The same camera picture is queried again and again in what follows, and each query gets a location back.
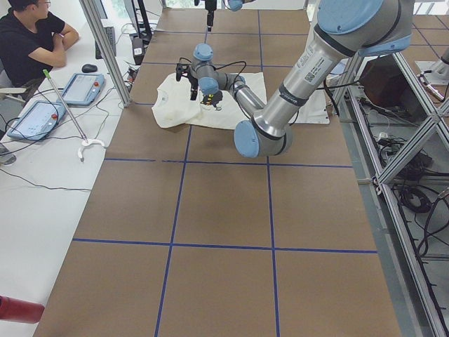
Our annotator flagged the aluminium frame rail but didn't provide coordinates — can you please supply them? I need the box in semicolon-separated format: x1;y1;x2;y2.
333;45;448;336

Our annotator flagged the person in black shirt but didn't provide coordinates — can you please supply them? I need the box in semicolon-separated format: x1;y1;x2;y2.
1;1;79;87

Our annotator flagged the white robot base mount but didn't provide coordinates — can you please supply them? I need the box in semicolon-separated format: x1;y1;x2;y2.
289;90;330;124

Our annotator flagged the blue teach pendant lower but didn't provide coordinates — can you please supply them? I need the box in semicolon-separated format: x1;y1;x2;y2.
7;100;66;140

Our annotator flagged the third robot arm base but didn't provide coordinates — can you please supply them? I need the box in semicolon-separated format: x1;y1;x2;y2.
415;49;448;85

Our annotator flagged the red bottle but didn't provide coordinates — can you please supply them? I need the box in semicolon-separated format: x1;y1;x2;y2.
0;296;45;324

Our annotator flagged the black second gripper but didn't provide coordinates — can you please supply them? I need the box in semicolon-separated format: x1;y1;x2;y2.
205;0;216;32

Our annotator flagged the aluminium frame post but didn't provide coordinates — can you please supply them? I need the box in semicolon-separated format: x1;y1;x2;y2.
79;0;131;107

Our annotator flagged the cream white t-shirt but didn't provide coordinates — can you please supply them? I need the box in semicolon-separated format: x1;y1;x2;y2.
152;73;246;130

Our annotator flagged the blue teach pendant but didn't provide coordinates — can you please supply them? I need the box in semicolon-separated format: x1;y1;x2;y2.
61;73;105;106
7;100;66;140

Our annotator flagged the black keyboard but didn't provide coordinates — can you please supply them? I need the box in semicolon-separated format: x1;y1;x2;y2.
94;26;116;60

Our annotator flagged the reacher grabber stick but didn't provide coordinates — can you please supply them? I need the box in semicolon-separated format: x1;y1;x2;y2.
43;70;106;163

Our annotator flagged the blue teach pendant upper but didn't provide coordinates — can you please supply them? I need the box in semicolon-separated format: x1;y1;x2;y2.
61;73;105;106

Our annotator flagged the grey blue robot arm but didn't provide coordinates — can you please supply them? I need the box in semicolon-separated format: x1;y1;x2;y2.
176;0;414;158

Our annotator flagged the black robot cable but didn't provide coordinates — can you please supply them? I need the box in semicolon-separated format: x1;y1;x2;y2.
213;61;248;80

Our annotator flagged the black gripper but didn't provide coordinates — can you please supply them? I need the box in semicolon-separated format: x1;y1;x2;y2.
175;58;198;101

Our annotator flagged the black computer mouse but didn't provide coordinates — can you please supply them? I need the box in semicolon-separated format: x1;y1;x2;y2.
81;64;98;73

